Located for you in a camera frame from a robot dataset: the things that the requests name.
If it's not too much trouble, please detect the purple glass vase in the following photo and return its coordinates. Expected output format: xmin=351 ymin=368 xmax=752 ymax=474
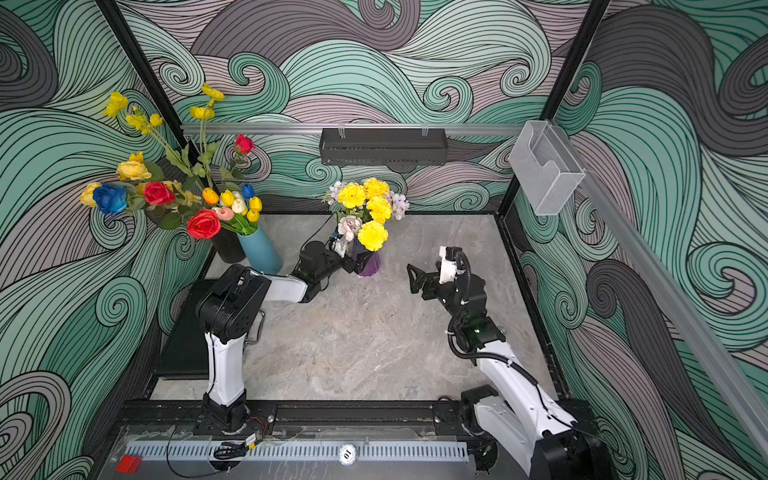
xmin=359 ymin=252 xmax=381 ymax=277

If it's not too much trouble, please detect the yellow carnation flower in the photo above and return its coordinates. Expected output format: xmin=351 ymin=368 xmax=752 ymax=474
xmin=357 ymin=220 xmax=389 ymax=252
xmin=337 ymin=183 xmax=367 ymax=210
xmin=363 ymin=178 xmax=390 ymax=200
xmin=366 ymin=196 xmax=393 ymax=224

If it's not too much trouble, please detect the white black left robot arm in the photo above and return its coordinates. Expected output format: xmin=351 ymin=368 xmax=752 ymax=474
xmin=196 ymin=241 xmax=375 ymax=435

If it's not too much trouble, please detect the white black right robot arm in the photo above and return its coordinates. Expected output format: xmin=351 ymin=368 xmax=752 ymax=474
xmin=407 ymin=261 xmax=615 ymax=479

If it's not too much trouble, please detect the teal ceramic vase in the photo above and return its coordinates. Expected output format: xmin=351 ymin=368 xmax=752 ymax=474
xmin=237 ymin=227 xmax=283 ymax=274

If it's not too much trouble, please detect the black vase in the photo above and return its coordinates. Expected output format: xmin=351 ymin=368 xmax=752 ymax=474
xmin=212 ymin=228 xmax=246 ymax=264

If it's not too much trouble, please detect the pink lilac flower bunch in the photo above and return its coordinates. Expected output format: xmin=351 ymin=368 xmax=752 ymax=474
xmin=323 ymin=179 xmax=410 ymax=256

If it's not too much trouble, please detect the colourful tulip bunch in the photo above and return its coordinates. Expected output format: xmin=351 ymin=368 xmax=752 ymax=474
xmin=202 ymin=184 xmax=263 ymax=236

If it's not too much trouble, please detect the mixed rose bouquet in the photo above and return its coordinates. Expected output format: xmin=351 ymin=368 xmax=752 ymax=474
xmin=79 ymin=84 xmax=254 ymax=239

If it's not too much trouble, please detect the red small block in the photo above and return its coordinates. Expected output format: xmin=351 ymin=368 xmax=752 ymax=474
xmin=116 ymin=455 xmax=142 ymax=474

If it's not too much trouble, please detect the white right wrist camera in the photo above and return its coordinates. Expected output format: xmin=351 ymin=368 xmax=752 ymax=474
xmin=439 ymin=246 xmax=466 ymax=284

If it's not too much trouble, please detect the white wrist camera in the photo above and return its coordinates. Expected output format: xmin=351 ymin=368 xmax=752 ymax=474
xmin=332 ymin=237 xmax=349 ymax=257
xmin=439 ymin=246 xmax=466 ymax=284

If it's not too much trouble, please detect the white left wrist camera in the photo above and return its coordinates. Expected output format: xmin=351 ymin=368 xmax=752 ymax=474
xmin=332 ymin=237 xmax=349 ymax=257

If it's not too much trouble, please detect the black corner frame post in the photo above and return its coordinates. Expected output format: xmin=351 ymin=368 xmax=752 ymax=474
xmin=496 ymin=0 xmax=610 ymax=219

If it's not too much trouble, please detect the black wall tray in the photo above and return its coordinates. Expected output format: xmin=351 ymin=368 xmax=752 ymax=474
xmin=319 ymin=127 xmax=449 ymax=172

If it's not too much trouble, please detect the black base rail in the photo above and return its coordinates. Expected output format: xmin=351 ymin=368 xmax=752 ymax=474
xmin=115 ymin=397 xmax=482 ymax=439

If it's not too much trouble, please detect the clear plastic wall bin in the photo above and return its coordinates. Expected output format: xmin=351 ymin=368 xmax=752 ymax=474
xmin=509 ymin=120 xmax=585 ymax=216

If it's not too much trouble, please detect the black case with handle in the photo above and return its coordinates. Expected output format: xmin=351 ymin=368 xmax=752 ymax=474
xmin=157 ymin=277 xmax=266 ymax=380

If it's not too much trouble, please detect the white slotted cable duct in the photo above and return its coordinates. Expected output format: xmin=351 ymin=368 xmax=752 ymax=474
xmin=124 ymin=440 xmax=470 ymax=463

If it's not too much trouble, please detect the black left corner post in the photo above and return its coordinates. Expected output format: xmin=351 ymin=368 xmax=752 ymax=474
xmin=95 ymin=0 xmax=187 ymax=147

